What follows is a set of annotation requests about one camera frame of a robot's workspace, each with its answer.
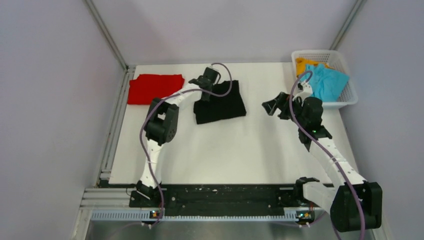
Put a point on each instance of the black t shirt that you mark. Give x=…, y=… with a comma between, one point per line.
x=221, y=108

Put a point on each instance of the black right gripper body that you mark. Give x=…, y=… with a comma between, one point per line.
x=296, y=104

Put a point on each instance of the orange t shirt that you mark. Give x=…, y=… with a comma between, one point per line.
x=301, y=63

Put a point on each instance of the aluminium frame rail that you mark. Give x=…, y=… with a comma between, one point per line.
x=97, y=199

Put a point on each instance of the white plastic laundry basket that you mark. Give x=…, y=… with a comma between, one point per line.
x=336, y=60

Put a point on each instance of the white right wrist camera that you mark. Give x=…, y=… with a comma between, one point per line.
x=305, y=91

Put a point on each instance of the red folded t shirt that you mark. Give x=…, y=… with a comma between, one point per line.
x=146, y=87

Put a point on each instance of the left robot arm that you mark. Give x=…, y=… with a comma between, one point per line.
x=160, y=126

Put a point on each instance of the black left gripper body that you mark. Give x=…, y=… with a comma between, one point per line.
x=211, y=86

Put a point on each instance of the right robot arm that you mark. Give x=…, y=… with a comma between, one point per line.
x=354, y=204

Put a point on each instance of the light blue t shirt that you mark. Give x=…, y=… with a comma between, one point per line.
x=327, y=84

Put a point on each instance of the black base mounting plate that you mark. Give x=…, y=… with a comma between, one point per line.
x=221, y=200

